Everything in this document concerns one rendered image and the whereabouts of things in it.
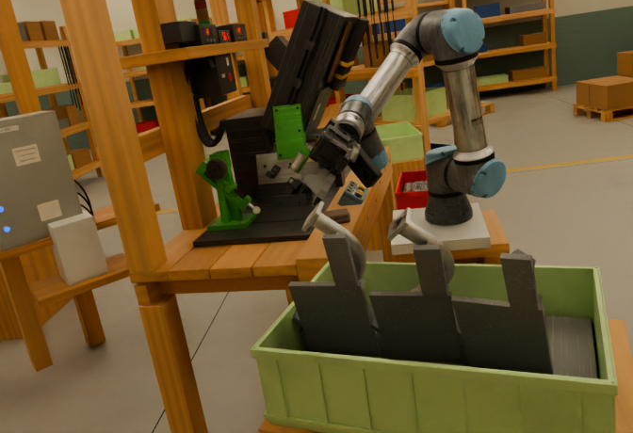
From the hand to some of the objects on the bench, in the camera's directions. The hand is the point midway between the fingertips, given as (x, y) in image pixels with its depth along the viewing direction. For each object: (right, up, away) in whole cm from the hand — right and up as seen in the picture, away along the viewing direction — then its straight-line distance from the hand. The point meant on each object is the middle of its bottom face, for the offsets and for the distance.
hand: (333, 185), depth 115 cm
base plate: (-14, -2, +123) cm, 124 cm away
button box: (+11, -7, +98) cm, 99 cm away
